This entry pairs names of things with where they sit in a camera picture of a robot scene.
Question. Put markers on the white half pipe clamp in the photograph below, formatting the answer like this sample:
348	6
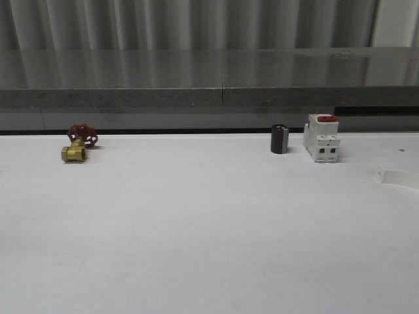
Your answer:
401	178

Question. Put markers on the dark cylindrical capacitor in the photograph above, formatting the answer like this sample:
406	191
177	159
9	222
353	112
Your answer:
279	139

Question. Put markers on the brass valve with red handwheel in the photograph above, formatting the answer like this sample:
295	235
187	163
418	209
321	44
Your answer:
81	137

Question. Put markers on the grey stone counter ledge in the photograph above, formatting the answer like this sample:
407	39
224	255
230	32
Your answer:
369	89

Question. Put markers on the white circuit breaker red switch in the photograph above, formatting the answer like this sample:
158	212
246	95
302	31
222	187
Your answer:
320	137

